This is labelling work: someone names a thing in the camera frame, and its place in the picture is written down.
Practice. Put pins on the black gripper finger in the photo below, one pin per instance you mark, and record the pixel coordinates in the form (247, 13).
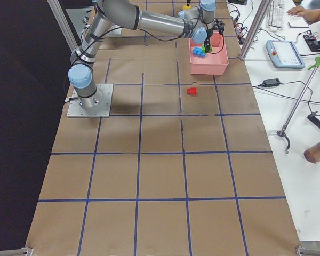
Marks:
(208, 48)

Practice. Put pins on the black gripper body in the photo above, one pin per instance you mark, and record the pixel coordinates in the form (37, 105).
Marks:
(208, 36)

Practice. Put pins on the blue toy block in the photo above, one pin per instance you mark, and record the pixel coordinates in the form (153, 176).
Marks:
(197, 51)

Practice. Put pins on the pink plastic box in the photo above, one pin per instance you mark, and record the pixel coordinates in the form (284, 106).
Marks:
(210, 64)

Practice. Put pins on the person hand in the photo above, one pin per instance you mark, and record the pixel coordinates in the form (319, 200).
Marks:
(297, 11)

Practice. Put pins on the red toy block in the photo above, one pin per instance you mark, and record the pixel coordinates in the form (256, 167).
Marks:
(192, 91)

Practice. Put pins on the white keyboard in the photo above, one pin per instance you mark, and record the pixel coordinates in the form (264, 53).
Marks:
(275, 15)

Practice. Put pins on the teach pendant tablet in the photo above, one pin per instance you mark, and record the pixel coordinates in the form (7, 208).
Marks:
(284, 54)

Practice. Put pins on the black power adapter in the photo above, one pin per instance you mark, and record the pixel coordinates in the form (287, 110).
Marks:
(271, 82)

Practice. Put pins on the brown bottle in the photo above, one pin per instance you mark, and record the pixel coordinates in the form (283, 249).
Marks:
(313, 153)

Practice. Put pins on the aluminium frame post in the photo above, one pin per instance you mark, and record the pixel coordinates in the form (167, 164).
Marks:
(258, 19)

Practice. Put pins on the green handled reacher grabber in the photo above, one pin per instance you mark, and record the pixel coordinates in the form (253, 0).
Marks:
(281, 133)

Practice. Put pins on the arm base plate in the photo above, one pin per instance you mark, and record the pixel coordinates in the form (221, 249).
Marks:
(98, 105)

